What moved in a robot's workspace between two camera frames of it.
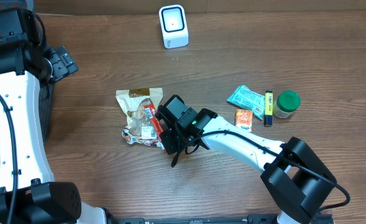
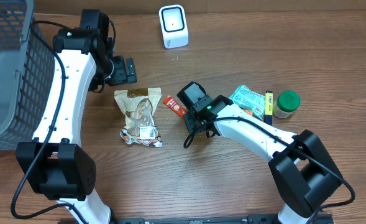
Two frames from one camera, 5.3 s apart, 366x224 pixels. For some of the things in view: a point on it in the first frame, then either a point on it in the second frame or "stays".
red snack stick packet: (150, 111) to (177, 106)
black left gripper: (66, 62) to (130, 70)
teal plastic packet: (247, 98) stays
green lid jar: (286, 103) stays
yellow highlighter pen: (268, 107) stays
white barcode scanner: (174, 26) stays
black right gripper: (164, 132) to (189, 123)
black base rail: (322, 218) stays
